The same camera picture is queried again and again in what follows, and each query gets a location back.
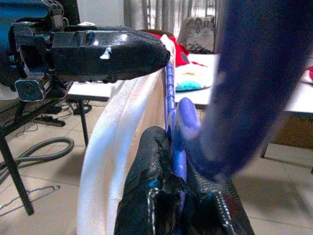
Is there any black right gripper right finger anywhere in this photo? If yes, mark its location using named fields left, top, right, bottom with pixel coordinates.
left=184, top=166, right=255, bottom=235

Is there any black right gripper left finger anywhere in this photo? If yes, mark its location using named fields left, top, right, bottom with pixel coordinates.
left=114, top=125, right=189, bottom=235

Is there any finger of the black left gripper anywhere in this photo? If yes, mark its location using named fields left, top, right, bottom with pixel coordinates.
left=47, top=25, right=171, bottom=83

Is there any purple plastic clothes hanger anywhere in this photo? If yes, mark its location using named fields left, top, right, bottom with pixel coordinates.
left=163, top=0, right=313, bottom=235

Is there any white shirt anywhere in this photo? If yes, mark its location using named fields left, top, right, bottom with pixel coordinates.
left=76, top=70, right=173, bottom=235

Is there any black power strip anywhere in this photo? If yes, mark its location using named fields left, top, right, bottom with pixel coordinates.
left=36, top=115, right=67, bottom=127

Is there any plain red shirt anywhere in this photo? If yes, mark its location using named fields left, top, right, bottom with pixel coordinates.
left=139, top=29, right=208, bottom=68

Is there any white garment with teal print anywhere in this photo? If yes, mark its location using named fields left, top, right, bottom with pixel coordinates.
left=175, top=65, right=213, bottom=93

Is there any white printed tote bag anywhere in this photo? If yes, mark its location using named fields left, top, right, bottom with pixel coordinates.
left=177, top=16, right=216, bottom=53

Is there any brown cardboard box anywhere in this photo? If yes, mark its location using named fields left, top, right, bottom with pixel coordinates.
left=270, top=112, right=313, bottom=150

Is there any red garment with white stripe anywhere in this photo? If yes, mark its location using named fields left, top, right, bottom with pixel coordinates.
left=303, top=65, right=313, bottom=83

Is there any dark grey flexible hose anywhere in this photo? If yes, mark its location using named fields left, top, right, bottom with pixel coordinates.
left=0, top=136, right=75, bottom=172

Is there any thin wire hanger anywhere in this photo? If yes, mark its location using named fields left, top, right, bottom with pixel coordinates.
left=0, top=185, right=61, bottom=209

